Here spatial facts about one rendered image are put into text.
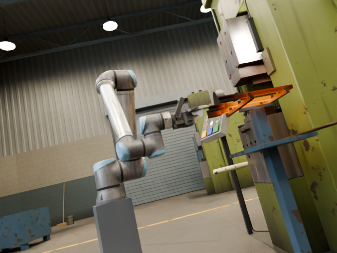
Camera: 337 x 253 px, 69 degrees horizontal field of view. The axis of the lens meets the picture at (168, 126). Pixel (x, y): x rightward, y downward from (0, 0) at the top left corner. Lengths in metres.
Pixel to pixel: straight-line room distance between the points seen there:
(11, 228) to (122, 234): 4.62
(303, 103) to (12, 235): 5.59
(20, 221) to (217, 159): 4.70
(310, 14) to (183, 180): 8.50
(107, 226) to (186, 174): 8.35
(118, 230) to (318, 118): 1.34
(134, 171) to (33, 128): 9.75
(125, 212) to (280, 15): 1.58
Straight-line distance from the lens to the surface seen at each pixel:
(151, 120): 1.25
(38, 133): 11.15
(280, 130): 1.85
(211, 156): 6.80
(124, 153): 1.17
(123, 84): 1.60
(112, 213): 1.61
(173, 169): 9.83
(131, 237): 1.64
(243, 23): 2.21
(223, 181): 6.82
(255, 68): 2.11
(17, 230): 6.01
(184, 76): 10.81
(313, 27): 1.92
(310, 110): 1.67
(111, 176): 1.65
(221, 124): 2.36
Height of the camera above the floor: 0.65
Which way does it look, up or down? 12 degrees up
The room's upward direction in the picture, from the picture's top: 14 degrees counter-clockwise
